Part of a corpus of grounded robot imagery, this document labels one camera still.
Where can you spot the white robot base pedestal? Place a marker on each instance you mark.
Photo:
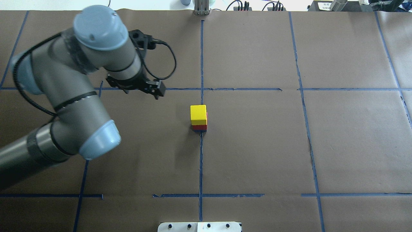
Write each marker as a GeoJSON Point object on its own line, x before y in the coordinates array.
{"type": "Point", "coordinates": [223, 226]}

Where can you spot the aluminium frame post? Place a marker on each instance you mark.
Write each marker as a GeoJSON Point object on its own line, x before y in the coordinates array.
{"type": "Point", "coordinates": [201, 7]}

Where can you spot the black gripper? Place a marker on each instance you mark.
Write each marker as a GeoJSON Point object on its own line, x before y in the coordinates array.
{"type": "Point", "coordinates": [128, 84]}

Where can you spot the red wooden block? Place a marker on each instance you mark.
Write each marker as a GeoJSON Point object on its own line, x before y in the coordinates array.
{"type": "Point", "coordinates": [202, 127]}

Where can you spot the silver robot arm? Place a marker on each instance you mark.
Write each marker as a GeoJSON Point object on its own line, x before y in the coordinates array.
{"type": "Point", "coordinates": [53, 77]}

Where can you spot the yellow wooden block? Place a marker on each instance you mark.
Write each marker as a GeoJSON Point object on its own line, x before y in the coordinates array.
{"type": "Point", "coordinates": [197, 109]}

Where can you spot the black power strip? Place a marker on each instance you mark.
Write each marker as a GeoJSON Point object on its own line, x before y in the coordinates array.
{"type": "Point", "coordinates": [273, 5]}
{"type": "Point", "coordinates": [238, 5]}

